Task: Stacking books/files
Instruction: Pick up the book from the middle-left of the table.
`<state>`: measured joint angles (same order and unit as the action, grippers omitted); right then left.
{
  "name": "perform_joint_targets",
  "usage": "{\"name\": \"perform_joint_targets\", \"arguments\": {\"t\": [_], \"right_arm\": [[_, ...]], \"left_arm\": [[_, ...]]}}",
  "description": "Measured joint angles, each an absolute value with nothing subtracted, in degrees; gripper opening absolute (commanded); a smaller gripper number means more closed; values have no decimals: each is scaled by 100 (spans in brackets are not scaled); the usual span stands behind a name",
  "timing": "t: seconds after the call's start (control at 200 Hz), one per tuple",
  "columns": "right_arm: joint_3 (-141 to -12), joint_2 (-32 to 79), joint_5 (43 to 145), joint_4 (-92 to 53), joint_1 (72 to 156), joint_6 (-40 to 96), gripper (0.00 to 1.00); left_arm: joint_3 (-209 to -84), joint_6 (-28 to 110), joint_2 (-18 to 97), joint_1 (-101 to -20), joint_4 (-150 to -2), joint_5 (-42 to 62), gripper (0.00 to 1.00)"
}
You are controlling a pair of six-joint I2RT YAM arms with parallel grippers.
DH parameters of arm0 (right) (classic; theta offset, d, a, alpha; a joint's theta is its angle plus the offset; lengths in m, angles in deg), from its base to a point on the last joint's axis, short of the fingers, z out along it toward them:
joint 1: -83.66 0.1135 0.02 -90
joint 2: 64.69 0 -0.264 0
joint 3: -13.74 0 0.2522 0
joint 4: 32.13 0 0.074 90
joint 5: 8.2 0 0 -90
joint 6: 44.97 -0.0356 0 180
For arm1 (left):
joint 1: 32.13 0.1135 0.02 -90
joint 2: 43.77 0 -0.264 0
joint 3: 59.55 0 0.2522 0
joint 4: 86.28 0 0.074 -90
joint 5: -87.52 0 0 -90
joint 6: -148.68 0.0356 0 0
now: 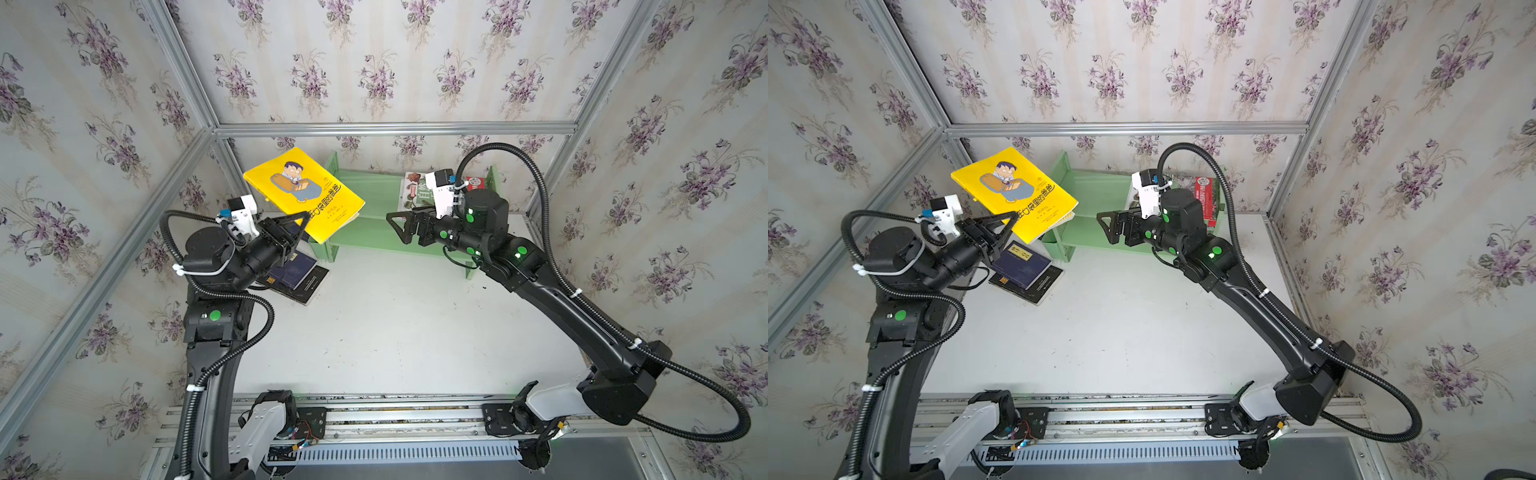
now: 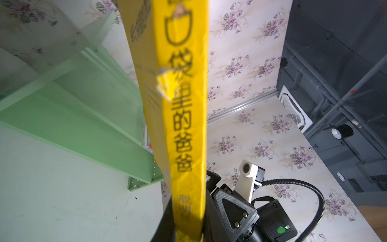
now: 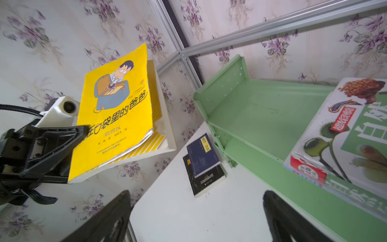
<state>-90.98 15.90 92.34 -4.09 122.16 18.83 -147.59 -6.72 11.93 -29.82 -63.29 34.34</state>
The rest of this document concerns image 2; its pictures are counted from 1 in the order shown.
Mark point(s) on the green wooden bookshelf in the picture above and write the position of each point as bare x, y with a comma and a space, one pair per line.
77, 97

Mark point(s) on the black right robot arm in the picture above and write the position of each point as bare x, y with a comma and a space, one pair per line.
273, 222

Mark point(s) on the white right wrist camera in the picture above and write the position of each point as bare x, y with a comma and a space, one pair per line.
250, 179

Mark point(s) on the white ceiling air vent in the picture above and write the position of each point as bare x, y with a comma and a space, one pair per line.
295, 111

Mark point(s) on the ceiling spot lamp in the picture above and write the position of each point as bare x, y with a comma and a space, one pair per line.
342, 132

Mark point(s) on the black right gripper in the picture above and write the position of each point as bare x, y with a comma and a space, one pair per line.
228, 216

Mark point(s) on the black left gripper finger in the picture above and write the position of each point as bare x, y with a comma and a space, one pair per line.
166, 231

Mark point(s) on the yellow book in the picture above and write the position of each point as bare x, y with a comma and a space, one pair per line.
168, 42

